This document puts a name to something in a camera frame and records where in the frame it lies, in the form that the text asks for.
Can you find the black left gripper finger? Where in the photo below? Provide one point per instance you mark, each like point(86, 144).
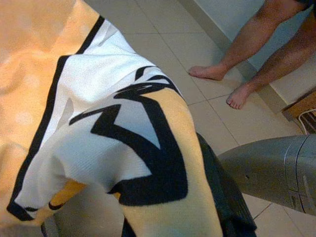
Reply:
point(227, 197)

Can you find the yellow cartoon print blanket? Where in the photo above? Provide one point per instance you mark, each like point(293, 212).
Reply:
point(86, 74)

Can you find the grey robot left leg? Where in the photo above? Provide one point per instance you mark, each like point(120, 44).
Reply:
point(271, 168)

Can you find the brown wooden furniture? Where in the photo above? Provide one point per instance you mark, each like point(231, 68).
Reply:
point(303, 108)

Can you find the person's bare leg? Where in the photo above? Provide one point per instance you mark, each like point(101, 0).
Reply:
point(279, 66)
point(247, 42)

